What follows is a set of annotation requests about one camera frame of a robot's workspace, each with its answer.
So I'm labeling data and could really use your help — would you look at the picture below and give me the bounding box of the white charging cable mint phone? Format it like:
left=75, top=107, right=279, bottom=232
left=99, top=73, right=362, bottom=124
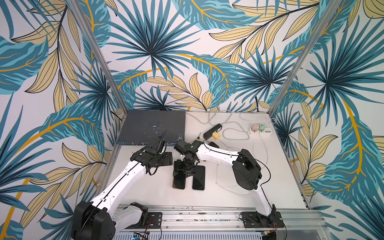
left=252, top=136, right=269, bottom=169

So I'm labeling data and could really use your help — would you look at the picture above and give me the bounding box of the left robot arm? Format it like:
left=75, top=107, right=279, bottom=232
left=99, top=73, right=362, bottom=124
left=71, top=139, right=173, bottom=240

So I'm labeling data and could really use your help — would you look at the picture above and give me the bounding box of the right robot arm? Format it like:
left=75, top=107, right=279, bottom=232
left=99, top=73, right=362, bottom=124
left=173, top=140, right=276, bottom=224

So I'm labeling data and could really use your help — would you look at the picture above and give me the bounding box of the yellow charger plug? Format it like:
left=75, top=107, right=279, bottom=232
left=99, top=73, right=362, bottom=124
left=212, top=133, right=221, bottom=140

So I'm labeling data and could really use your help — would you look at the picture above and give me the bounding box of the pink charger plug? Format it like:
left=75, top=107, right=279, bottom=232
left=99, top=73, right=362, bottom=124
left=251, top=125, right=259, bottom=132

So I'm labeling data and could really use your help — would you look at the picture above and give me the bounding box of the white power strip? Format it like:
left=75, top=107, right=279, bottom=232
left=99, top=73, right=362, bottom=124
left=250, top=128, right=273, bottom=137

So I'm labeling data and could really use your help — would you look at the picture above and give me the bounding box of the dark grey network switch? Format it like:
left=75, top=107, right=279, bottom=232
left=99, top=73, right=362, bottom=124
left=117, top=110, right=186, bottom=146

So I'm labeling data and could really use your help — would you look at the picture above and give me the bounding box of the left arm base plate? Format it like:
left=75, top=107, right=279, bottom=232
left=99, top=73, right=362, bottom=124
left=127, top=212, right=163, bottom=229

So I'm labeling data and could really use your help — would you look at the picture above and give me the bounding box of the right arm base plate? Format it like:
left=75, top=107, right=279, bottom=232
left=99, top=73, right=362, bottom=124
left=239, top=212, right=285, bottom=229

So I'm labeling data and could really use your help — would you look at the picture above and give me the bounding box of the aluminium rail frame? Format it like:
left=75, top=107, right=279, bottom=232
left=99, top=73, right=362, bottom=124
left=70, top=205, right=331, bottom=240

